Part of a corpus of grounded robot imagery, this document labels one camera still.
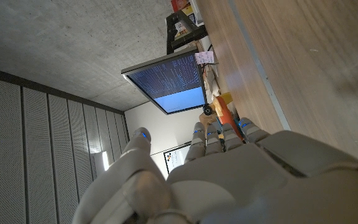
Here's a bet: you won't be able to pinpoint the black computer monitor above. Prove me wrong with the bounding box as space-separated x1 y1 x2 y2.
121 49 208 116

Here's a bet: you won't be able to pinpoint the orange flat boxes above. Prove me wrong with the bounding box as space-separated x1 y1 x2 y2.
170 0 193 13

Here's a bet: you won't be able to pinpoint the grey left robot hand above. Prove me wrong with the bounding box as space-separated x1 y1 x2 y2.
71 117 358 224

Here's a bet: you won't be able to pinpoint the white figurine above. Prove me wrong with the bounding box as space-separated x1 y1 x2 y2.
204 68 222 96

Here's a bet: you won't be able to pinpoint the whiteboard with writing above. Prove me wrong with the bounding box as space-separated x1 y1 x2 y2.
163 141 193 174

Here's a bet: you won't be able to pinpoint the colourful toy plane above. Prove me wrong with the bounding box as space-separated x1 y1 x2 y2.
202 91 246 141

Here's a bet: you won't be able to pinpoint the paper note on monitor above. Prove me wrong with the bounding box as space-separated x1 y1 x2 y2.
194 51 215 65

